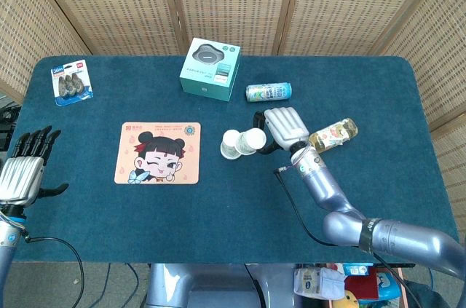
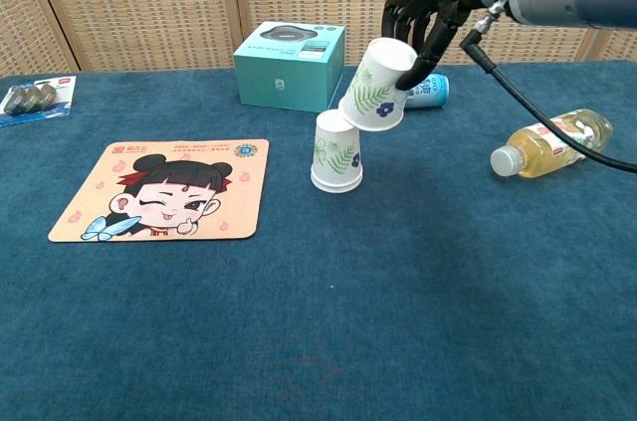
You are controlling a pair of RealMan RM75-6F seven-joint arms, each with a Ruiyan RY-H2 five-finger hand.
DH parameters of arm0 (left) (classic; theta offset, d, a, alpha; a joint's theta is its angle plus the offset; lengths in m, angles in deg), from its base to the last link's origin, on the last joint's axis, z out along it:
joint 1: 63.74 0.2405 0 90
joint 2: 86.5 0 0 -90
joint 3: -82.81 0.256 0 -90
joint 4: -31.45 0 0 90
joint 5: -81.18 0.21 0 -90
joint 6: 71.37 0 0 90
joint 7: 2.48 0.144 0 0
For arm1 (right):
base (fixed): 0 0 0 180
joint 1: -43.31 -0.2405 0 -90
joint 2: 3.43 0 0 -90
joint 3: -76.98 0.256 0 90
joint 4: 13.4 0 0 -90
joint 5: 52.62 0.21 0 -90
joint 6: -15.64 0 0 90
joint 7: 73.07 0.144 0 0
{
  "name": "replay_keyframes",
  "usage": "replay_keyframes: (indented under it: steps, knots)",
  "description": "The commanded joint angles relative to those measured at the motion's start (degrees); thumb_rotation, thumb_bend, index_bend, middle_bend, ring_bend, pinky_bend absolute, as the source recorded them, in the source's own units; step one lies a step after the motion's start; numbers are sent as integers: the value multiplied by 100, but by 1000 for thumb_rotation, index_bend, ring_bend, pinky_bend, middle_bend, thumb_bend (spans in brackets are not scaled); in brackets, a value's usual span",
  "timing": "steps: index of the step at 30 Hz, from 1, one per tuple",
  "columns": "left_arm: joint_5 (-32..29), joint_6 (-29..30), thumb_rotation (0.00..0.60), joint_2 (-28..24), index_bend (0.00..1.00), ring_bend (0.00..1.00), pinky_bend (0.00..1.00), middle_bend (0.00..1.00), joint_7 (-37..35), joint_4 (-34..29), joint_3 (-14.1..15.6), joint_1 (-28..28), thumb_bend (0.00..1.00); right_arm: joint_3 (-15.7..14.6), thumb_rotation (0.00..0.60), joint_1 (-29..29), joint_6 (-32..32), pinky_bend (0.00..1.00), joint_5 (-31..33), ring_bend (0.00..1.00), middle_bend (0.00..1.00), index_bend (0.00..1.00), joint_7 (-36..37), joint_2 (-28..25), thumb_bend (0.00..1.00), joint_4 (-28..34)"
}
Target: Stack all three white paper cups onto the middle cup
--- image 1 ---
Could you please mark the red book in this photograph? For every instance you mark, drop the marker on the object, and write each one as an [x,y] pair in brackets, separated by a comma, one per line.
[362,286]

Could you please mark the blue cartoon package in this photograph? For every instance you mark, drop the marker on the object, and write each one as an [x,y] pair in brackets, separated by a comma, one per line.
[386,282]

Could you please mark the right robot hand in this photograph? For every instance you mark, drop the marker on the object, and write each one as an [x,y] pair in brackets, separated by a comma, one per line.
[285,124]

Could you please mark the blue blister pack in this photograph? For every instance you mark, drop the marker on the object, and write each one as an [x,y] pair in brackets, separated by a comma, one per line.
[71,82]

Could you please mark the small blue box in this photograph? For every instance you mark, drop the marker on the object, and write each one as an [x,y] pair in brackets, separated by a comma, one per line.
[358,269]

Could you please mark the yellow plush toy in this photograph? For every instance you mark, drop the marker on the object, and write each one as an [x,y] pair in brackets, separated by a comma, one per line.
[350,300]

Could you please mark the white plastic packet bag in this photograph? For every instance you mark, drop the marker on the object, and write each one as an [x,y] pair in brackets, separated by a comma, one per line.
[316,282]

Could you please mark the blue felt table cover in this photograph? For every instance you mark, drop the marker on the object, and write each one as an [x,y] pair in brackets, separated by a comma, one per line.
[182,220]

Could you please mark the dark equipment beside table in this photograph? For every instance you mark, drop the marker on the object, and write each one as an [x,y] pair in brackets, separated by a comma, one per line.
[9,122]

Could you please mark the yellow tea plastic bottle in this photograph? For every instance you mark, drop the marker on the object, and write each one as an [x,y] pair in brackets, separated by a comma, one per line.
[333,135]

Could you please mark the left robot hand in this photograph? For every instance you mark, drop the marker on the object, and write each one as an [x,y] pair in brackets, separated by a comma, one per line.
[22,180]

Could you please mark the teal product box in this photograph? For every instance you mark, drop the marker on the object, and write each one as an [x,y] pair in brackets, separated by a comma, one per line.
[209,67]

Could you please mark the silver robot torso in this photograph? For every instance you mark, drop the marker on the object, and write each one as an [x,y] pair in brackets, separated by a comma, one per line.
[204,286]

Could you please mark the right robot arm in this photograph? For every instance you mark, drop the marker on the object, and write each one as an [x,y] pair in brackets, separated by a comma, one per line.
[342,228]

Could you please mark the light blue drink can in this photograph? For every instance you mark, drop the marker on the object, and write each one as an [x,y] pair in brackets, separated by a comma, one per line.
[268,92]

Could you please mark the cartoon girl mouse pad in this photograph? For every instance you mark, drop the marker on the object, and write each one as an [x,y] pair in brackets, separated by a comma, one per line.
[171,166]

